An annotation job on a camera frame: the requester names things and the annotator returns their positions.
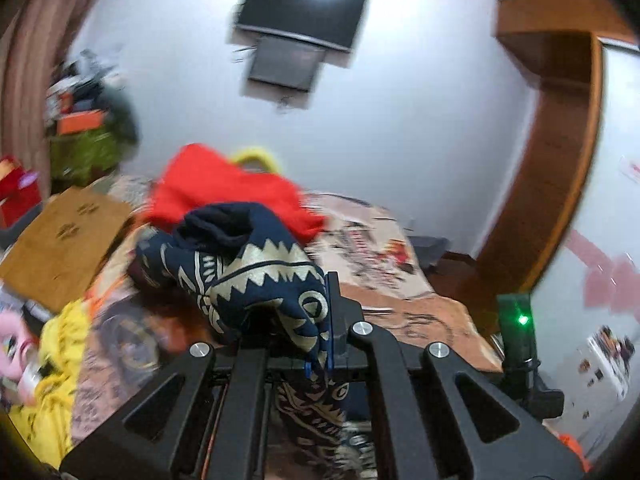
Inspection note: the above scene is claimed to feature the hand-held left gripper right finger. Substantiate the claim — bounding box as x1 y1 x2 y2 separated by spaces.
304 273 587 480

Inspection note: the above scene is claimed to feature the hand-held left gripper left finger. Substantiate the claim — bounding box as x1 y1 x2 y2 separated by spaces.
60 336 275 480

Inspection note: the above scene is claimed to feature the navy patterned hoodie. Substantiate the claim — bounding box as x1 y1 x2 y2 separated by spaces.
127 202 376 480

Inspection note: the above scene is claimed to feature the printed blanket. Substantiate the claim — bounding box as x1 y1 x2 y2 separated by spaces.
70 175 503 461

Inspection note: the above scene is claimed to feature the dark cloth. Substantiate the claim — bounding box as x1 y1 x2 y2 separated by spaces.
407 235 448 266

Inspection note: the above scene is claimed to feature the red folded garment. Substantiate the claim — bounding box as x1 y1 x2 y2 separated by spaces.
142 144 328 238

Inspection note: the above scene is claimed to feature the wooden door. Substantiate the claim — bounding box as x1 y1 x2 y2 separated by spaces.
470 0 607 311

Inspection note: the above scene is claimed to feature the pink plush toy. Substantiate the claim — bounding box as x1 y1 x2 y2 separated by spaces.
0 307 41 401

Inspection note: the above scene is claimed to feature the green bag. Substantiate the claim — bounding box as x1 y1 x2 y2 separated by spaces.
50 127 123 183

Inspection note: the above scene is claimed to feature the red box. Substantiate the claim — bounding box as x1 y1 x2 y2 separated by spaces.
0 157 43 228

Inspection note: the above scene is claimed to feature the orange box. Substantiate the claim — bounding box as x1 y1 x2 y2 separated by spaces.
56 110 108 136

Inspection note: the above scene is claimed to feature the pink heart wall decoration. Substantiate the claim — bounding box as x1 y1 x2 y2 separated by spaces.
565 230 640 321

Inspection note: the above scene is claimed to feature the small dark wall screen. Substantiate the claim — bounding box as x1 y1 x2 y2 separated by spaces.
247 35 326 93

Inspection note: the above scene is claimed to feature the black wall television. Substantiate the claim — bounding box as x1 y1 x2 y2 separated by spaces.
235 0 371 55

